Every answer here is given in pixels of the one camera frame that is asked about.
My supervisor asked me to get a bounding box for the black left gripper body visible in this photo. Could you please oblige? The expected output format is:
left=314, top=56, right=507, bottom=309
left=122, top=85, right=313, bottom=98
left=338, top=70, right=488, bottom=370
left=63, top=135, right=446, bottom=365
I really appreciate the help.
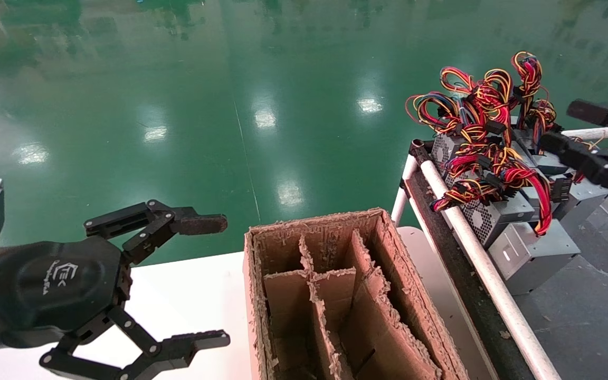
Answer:
left=0, top=236, right=133, bottom=332

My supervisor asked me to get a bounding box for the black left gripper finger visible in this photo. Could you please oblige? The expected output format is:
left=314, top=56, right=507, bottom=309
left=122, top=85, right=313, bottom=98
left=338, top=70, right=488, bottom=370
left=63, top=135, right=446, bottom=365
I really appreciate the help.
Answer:
left=39, top=306, right=231, bottom=380
left=84, top=199, right=229, bottom=266

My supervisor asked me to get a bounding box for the dark grey cart mat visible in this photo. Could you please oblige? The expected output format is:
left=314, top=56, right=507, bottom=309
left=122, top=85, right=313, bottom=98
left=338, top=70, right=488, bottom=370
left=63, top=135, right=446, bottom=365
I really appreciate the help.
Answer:
left=510, top=137, right=608, bottom=380

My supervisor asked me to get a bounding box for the worn cardboard divider box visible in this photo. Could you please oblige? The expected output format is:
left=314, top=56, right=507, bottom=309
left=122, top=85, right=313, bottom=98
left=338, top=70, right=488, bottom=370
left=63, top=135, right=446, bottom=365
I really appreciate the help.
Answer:
left=242, top=207, right=469, bottom=380

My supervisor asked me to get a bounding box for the white pipe cart frame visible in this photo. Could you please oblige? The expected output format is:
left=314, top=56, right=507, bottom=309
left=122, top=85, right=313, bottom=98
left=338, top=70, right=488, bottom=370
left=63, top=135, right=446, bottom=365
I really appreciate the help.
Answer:
left=391, top=126, right=608, bottom=380

